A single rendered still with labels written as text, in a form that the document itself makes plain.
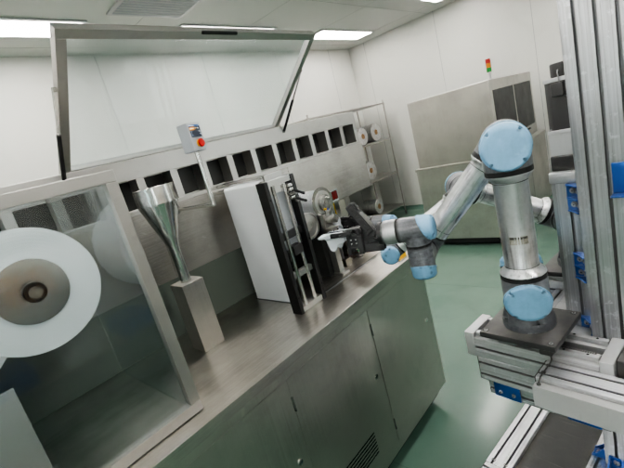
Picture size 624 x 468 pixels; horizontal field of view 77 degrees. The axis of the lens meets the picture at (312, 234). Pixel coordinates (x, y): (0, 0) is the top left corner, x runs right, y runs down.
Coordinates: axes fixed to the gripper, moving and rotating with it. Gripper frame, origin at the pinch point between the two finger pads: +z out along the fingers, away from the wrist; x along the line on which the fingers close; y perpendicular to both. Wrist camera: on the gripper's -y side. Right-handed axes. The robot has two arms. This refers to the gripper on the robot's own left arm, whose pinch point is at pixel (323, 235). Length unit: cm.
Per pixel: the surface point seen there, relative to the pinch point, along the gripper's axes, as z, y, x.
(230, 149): 59, -43, 42
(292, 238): 22.9, 1.7, 19.7
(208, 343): 51, 32, -10
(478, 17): -59, -193, 479
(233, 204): 51, -16, 24
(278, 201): 21.9, -13.7, 12.6
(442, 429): -11, 115, 69
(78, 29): 43, -72, -37
